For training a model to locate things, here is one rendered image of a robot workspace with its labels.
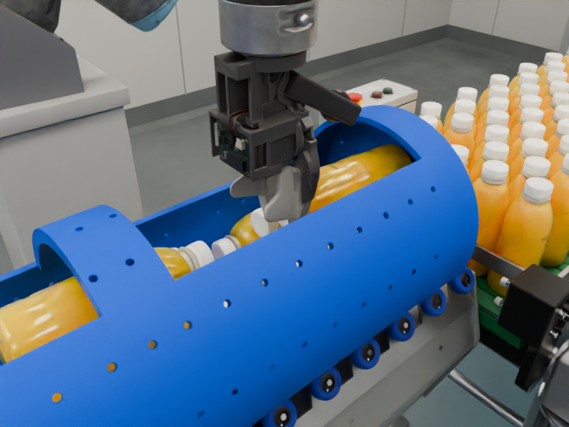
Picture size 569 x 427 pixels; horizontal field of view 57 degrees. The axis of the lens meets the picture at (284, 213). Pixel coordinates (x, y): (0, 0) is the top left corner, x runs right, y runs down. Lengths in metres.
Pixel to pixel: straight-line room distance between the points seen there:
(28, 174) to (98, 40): 2.33
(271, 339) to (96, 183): 0.86
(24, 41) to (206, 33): 2.72
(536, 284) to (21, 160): 0.98
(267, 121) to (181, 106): 3.33
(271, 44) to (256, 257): 0.19
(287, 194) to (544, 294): 0.43
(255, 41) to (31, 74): 0.77
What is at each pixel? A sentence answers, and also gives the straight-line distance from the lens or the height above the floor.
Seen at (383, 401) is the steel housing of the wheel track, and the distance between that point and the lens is 0.80.
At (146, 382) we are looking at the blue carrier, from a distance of 0.45.
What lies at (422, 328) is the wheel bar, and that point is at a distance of 0.82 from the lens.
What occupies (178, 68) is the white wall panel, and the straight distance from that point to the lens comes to 3.76.
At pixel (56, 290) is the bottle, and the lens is 0.51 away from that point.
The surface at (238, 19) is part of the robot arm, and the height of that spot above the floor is 1.40.
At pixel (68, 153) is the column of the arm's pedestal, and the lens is 1.23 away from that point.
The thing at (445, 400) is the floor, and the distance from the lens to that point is 1.95.
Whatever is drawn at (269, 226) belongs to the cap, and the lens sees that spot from 0.67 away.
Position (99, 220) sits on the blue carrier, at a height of 1.23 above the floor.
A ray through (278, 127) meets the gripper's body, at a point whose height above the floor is 1.30.
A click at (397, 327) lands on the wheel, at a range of 0.76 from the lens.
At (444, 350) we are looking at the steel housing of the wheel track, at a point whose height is 0.87.
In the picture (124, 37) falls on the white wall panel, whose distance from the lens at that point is 3.55.
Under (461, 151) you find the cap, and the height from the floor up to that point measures 1.11.
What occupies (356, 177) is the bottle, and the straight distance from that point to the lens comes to 0.65.
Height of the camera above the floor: 1.51
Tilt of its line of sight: 34 degrees down
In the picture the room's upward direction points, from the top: straight up
